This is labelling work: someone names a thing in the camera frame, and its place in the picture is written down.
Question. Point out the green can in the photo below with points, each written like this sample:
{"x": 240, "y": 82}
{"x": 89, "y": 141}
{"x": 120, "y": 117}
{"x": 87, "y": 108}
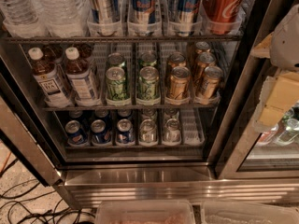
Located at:
{"x": 148, "y": 83}
{"x": 148, "y": 58}
{"x": 116, "y": 60}
{"x": 116, "y": 84}

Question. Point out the red coca-cola can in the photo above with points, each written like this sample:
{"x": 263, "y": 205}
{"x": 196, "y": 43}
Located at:
{"x": 222, "y": 14}

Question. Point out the gold can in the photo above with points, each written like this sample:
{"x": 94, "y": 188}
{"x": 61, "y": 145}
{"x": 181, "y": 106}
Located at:
{"x": 174, "y": 60}
{"x": 198, "y": 47}
{"x": 210, "y": 82}
{"x": 178, "y": 83}
{"x": 202, "y": 61}

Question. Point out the blue pepsi can rear middle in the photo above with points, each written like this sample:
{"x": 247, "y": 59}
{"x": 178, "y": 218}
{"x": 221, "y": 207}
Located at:
{"x": 103, "y": 115}

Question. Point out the silver 7up can rear left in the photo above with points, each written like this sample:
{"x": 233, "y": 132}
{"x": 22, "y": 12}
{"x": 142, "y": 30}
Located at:
{"x": 149, "y": 113}

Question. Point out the blue pepsi can rear left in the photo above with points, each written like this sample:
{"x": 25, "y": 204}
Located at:
{"x": 79, "y": 115}

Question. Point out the gold can front right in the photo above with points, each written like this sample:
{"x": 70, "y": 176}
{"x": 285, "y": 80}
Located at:
{"x": 210, "y": 82}

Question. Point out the glass fridge door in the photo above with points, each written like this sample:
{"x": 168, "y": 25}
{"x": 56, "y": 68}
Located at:
{"x": 234, "y": 146}

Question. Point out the blue pepsi can front right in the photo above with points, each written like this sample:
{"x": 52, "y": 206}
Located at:
{"x": 125, "y": 132}

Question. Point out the stainless steel fridge frame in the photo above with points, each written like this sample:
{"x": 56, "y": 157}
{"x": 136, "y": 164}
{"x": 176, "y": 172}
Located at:
{"x": 87, "y": 176}

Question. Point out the water bottle left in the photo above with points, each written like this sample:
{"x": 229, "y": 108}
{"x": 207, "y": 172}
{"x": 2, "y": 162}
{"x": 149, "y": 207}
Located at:
{"x": 21, "y": 19}

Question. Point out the red bull can right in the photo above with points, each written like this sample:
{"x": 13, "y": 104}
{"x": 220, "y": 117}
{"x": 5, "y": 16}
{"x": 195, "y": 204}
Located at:
{"x": 184, "y": 15}

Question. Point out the clear plastic bin right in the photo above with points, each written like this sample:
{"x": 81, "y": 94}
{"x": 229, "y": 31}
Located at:
{"x": 216, "y": 212}

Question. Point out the blue pepsi can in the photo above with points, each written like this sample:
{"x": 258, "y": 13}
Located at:
{"x": 79, "y": 115}
{"x": 76, "y": 134}
{"x": 103, "y": 115}
{"x": 125, "y": 132}
{"x": 125, "y": 114}
{"x": 100, "y": 133}

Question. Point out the tea bottle rear right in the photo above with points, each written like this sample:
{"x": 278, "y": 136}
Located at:
{"x": 85, "y": 51}

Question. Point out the tea bottle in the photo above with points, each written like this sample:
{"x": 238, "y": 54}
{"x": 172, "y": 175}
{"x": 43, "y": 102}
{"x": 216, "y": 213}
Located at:
{"x": 51, "y": 79}
{"x": 85, "y": 51}
{"x": 82, "y": 78}

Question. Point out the gold can middle right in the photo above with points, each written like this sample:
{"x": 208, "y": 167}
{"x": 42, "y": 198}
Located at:
{"x": 202, "y": 61}

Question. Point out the blue pepsi can front middle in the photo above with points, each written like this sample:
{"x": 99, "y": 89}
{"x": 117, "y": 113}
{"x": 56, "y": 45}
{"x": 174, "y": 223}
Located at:
{"x": 100, "y": 133}

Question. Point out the silver tall can left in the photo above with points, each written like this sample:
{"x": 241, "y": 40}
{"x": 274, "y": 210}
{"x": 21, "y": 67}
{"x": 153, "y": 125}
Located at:
{"x": 105, "y": 14}

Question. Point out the silver 7up can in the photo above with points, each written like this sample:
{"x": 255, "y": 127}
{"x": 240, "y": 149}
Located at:
{"x": 149, "y": 113}
{"x": 171, "y": 113}
{"x": 172, "y": 133}
{"x": 148, "y": 132}

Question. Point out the silver 7up can right front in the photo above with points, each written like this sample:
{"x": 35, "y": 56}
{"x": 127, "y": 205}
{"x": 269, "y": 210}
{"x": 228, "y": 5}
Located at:
{"x": 172, "y": 133}

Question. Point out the blue pepsi can rear right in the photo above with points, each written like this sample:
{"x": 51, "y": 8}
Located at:
{"x": 125, "y": 114}

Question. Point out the green can rear right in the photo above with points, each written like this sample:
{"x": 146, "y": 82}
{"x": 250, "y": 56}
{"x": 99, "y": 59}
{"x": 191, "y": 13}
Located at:
{"x": 148, "y": 58}

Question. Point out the water bottle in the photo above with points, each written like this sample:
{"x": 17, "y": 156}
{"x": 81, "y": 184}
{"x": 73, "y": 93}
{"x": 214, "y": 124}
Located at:
{"x": 62, "y": 18}
{"x": 21, "y": 19}

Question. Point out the green can front left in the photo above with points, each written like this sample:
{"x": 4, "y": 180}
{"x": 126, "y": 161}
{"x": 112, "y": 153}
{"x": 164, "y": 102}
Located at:
{"x": 116, "y": 84}

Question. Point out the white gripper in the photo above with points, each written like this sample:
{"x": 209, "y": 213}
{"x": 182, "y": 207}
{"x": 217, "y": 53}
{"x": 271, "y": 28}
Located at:
{"x": 286, "y": 42}

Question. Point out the green can rear left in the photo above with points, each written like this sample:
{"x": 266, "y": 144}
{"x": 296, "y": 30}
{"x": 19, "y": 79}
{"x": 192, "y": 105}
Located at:
{"x": 116, "y": 60}

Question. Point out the gold can rear right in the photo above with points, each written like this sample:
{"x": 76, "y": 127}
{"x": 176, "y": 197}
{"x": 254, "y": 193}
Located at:
{"x": 198, "y": 47}

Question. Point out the blue pepsi can front left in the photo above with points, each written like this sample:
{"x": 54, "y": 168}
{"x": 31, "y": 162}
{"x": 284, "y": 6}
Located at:
{"x": 76, "y": 134}

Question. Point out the clear plastic bin left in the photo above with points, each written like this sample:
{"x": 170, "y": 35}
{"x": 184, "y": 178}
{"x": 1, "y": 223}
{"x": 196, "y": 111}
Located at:
{"x": 145, "y": 212}

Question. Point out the water bottle right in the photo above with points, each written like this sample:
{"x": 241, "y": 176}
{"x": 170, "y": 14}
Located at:
{"x": 62, "y": 18}

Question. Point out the gold can front left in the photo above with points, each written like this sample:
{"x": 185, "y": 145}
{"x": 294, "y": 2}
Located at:
{"x": 178, "y": 83}

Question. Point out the clear plastic bin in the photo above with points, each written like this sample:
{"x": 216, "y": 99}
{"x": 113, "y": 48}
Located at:
{"x": 145, "y": 212}
{"x": 216, "y": 212}

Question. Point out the gold can rear left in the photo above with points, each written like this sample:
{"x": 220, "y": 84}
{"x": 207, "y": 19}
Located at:
{"x": 174, "y": 60}

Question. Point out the red bull can middle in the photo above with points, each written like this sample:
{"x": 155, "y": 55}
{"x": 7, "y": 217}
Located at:
{"x": 143, "y": 15}

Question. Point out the red bull can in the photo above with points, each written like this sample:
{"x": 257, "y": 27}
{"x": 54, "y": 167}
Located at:
{"x": 184, "y": 15}
{"x": 143, "y": 15}

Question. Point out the tea bottle front left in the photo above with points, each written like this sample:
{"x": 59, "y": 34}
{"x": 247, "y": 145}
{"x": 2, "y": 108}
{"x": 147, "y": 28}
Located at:
{"x": 51, "y": 79}

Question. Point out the silver 7up can rear right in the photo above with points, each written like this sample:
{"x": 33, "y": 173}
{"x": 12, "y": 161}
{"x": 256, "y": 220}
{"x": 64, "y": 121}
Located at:
{"x": 171, "y": 113}

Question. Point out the green can front right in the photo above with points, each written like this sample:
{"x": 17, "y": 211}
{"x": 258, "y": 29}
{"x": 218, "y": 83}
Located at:
{"x": 148, "y": 83}

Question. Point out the tea bottle front right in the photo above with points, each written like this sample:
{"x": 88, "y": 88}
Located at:
{"x": 82, "y": 78}

